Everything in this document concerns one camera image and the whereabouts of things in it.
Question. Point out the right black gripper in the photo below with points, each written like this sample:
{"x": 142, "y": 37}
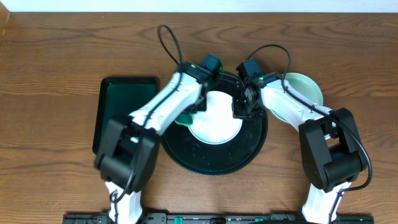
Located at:
{"x": 237, "y": 112}

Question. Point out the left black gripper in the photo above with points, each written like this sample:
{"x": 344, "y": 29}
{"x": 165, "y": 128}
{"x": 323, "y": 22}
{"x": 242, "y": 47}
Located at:
{"x": 201, "y": 104}

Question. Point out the green sponge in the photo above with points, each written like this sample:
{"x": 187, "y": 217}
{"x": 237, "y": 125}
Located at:
{"x": 184, "y": 119}

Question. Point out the white plate top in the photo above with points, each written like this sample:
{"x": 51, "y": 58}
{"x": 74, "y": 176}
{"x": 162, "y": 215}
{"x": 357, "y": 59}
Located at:
{"x": 216, "y": 124}

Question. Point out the white plate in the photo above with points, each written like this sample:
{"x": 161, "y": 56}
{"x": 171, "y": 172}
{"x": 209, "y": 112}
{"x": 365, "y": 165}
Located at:
{"x": 216, "y": 124}
{"x": 306, "y": 87}

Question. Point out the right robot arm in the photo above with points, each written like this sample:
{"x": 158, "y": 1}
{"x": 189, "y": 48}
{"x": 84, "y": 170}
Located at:
{"x": 331, "y": 149}

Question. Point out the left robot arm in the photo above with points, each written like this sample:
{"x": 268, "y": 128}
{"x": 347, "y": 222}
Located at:
{"x": 129, "y": 147}

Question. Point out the round black tray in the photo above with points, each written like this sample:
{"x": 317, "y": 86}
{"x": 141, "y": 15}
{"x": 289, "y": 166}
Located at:
{"x": 222, "y": 159}

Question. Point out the rectangular black tray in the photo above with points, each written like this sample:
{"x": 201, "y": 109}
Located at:
{"x": 119, "y": 96}

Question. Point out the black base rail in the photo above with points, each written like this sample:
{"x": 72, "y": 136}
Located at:
{"x": 186, "y": 218}

